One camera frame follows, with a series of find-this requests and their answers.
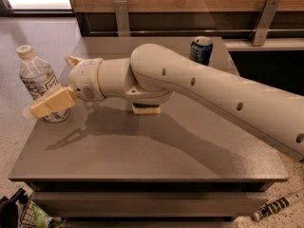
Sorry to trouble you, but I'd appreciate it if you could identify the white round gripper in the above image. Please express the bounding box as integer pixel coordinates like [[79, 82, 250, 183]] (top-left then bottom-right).
[[28, 55, 105, 119]]

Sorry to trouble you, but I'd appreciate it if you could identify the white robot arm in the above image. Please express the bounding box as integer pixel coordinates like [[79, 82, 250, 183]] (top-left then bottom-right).
[[24, 44, 304, 162]]

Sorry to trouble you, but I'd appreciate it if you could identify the horizontal metal rail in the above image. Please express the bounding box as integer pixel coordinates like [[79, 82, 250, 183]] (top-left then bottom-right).
[[88, 29, 304, 37]]

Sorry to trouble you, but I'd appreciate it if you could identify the black object at corner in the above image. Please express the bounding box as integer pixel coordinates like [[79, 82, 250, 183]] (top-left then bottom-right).
[[0, 188, 29, 228]]

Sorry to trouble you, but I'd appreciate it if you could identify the green and yellow sponge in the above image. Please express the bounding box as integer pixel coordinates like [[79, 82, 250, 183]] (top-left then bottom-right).
[[132, 103, 161, 115]]

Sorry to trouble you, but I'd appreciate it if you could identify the wire basket with green bag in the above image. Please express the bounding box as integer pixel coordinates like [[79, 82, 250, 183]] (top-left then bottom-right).
[[19, 199, 65, 228]]

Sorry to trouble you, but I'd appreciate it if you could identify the right metal wall bracket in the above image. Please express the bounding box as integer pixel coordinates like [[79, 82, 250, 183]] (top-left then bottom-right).
[[251, 0, 281, 47]]

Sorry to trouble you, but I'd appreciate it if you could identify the black and white striped tube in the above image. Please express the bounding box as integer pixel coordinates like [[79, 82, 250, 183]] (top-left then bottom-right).
[[252, 190, 304, 222]]

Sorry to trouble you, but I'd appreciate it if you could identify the left metal wall bracket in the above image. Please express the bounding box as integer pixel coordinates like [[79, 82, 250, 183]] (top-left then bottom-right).
[[114, 0, 130, 37]]

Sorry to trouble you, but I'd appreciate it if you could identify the metal wall bracket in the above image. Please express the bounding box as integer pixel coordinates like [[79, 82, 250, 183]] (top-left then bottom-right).
[[114, 0, 130, 37], [251, 0, 281, 47]]

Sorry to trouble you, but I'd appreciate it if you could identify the blue soda can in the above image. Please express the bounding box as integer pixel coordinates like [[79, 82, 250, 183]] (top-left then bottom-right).
[[190, 36, 213, 66]]

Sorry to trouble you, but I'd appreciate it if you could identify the clear plastic water bottle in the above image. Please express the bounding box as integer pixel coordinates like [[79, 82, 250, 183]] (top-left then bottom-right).
[[16, 45, 71, 124]]

